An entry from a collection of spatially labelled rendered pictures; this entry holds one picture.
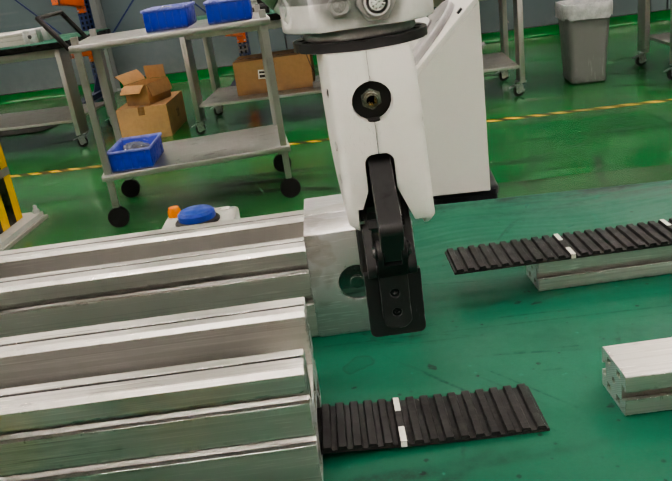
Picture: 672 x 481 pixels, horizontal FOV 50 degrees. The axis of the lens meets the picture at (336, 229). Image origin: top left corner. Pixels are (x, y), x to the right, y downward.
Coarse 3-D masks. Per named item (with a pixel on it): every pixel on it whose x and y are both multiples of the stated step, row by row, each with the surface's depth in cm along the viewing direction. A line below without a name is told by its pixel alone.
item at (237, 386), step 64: (192, 320) 50; (256, 320) 49; (0, 384) 50; (64, 384) 44; (128, 384) 43; (192, 384) 42; (256, 384) 42; (0, 448) 43; (64, 448) 43; (128, 448) 44; (192, 448) 44; (256, 448) 45
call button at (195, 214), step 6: (204, 204) 79; (186, 210) 77; (192, 210) 77; (198, 210) 77; (204, 210) 77; (210, 210) 77; (180, 216) 76; (186, 216) 76; (192, 216) 76; (198, 216) 76; (204, 216) 76; (210, 216) 76; (180, 222) 76; (186, 222) 76; (192, 222) 76; (198, 222) 76
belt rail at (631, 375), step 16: (608, 352) 49; (624, 352) 49; (640, 352) 49; (656, 352) 49; (608, 368) 50; (624, 368) 47; (640, 368) 47; (656, 368) 47; (608, 384) 50; (624, 384) 47; (640, 384) 47; (656, 384) 47; (624, 400) 47; (640, 400) 47; (656, 400) 47
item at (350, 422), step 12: (336, 408) 51; (348, 408) 51; (360, 408) 51; (336, 420) 50; (348, 420) 50; (360, 420) 50; (336, 432) 49; (348, 432) 49; (360, 432) 48; (336, 444) 48; (348, 444) 48; (360, 444) 47
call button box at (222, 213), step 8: (216, 208) 81; (224, 208) 81; (232, 208) 80; (216, 216) 78; (224, 216) 78; (232, 216) 78; (168, 224) 78; (176, 224) 77; (184, 224) 76; (192, 224) 76
